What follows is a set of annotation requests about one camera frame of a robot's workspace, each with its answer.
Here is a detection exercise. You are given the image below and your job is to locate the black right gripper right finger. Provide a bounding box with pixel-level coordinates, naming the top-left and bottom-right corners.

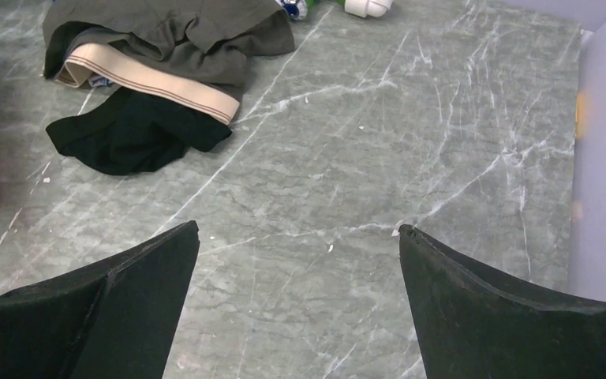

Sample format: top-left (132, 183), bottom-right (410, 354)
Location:
top-left (399, 224), bottom-right (606, 378)

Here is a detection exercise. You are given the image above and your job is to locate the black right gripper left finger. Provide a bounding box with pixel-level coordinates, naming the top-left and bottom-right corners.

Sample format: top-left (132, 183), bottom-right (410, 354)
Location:
top-left (0, 221), bottom-right (200, 378)

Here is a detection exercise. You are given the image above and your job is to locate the olive underwear with beige waistband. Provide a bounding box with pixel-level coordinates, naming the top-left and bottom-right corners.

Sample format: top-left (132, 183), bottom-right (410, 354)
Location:
top-left (42, 1), bottom-right (295, 124)

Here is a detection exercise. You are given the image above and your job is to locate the black underwear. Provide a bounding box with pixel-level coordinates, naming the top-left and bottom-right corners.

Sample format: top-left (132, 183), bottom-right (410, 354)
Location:
top-left (46, 88), bottom-right (232, 176)

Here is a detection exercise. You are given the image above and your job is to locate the green white pipe fitting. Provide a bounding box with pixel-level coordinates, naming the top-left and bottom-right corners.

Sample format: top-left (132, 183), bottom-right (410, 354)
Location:
top-left (337, 0), bottom-right (393, 18)

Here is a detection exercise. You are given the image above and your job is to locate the blue white garment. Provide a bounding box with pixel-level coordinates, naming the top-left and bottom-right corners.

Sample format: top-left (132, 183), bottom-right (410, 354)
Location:
top-left (275, 0), bottom-right (315, 21)

